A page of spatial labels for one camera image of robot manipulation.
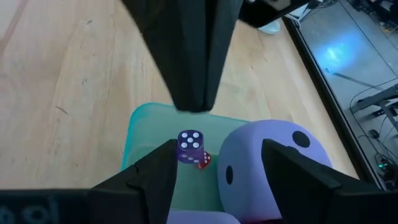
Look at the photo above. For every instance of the purple foam die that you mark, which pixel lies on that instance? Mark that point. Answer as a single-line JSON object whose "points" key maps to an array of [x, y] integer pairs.
{"points": [[202, 217], [245, 149]]}

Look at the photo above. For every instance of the black device with green light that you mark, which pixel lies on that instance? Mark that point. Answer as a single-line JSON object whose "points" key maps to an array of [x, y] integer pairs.
{"points": [[387, 168]]}

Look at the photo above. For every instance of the black aluminium table frame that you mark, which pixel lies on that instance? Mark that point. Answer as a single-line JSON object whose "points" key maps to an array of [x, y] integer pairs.
{"points": [[326, 93]]}

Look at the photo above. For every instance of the small red translucent die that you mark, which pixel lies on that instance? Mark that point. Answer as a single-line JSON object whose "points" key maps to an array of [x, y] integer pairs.
{"points": [[206, 160]]}

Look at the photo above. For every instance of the small purple translucent die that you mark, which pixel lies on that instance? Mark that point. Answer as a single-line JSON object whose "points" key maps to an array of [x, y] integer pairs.
{"points": [[190, 149]]}

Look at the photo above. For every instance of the teal translucent plastic bin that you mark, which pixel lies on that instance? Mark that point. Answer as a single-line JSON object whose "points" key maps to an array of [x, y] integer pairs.
{"points": [[149, 130]]}

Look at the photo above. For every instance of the grey metal stand leg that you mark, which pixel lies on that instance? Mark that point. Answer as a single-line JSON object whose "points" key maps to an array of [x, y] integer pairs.
{"points": [[376, 99]]}

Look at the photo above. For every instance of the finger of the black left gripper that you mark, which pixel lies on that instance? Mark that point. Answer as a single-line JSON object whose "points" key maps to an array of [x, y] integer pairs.
{"points": [[222, 31], [174, 46]]}

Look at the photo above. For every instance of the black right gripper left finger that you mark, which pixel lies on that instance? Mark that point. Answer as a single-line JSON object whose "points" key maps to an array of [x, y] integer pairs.
{"points": [[146, 193]]}

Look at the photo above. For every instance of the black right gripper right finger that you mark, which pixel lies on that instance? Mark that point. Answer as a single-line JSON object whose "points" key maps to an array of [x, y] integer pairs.
{"points": [[304, 193]]}

